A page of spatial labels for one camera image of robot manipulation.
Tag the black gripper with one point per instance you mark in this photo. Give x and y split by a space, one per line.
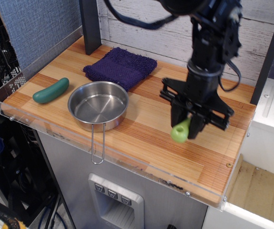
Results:
197 97

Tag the green handled grey spatula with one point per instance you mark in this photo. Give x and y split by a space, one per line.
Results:
180 132

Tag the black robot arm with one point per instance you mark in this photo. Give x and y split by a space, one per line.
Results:
215 38

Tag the clear acrylic table guard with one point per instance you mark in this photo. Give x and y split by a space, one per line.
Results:
199 168

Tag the white toy sink unit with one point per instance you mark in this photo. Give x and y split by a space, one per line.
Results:
258 146

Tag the purple folded cloth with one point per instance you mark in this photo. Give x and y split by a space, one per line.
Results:
121 67

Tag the silver toy dispenser panel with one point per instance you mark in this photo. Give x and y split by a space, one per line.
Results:
116 206

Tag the green toy cucumber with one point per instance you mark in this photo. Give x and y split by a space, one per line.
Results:
52 92

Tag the black plastic crate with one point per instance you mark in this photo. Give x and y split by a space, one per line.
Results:
9 65

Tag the black vertical post right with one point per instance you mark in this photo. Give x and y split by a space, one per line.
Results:
263 76

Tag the black vertical post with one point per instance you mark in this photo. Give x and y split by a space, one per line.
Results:
263 76
90 25

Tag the black vertical post left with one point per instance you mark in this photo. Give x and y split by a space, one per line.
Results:
90 25

